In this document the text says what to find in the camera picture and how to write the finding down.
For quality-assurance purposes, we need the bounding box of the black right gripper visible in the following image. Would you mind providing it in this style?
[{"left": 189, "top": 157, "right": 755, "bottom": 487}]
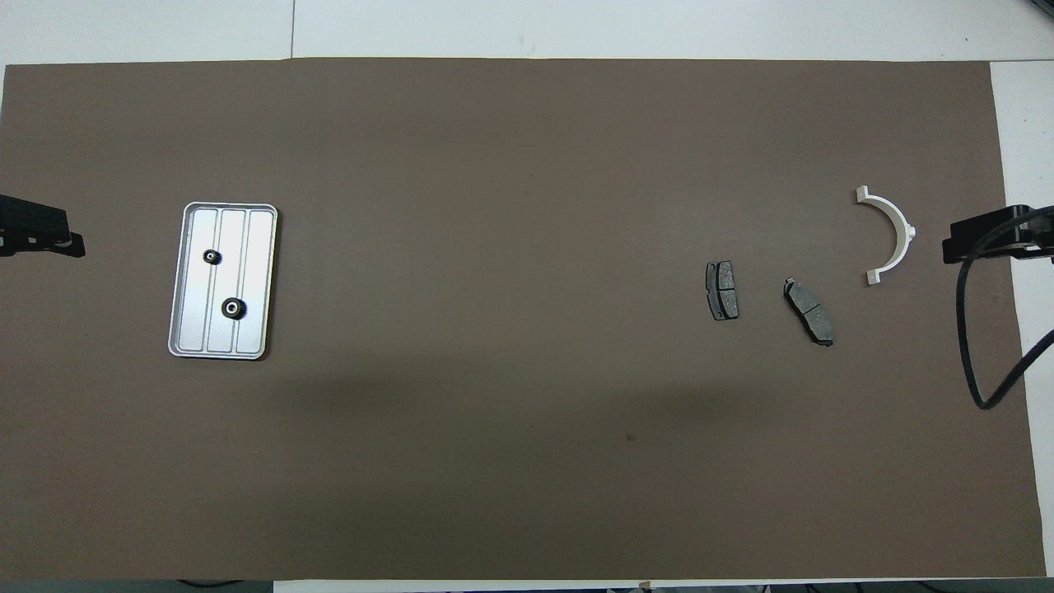
[{"left": 943, "top": 204, "right": 1054, "bottom": 265}]

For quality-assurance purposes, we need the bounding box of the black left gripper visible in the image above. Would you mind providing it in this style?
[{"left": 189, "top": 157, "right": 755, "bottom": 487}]
[{"left": 0, "top": 195, "right": 86, "bottom": 258}]

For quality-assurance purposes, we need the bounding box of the silver metal tray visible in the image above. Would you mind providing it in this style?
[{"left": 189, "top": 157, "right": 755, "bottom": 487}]
[{"left": 168, "top": 202, "right": 279, "bottom": 361}]

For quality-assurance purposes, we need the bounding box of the long curved grey brake pad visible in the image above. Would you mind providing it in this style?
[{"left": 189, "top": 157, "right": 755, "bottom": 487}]
[{"left": 782, "top": 278, "right": 835, "bottom": 348}]

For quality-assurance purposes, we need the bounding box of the short grey brake pad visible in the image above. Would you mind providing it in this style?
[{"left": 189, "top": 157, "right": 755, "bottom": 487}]
[{"left": 706, "top": 260, "right": 739, "bottom": 321}]

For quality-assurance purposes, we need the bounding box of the brown table mat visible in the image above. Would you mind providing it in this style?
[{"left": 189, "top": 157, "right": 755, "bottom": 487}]
[{"left": 0, "top": 58, "right": 1047, "bottom": 581}]

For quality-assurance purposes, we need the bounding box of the white half-ring bracket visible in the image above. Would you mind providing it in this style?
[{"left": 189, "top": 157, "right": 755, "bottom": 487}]
[{"left": 855, "top": 185, "right": 917, "bottom": 287}]

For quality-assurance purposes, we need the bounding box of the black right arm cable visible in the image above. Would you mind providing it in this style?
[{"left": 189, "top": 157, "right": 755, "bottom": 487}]
[{"left": 955, "top": 206, "right": 1054, "bottom": 410}]

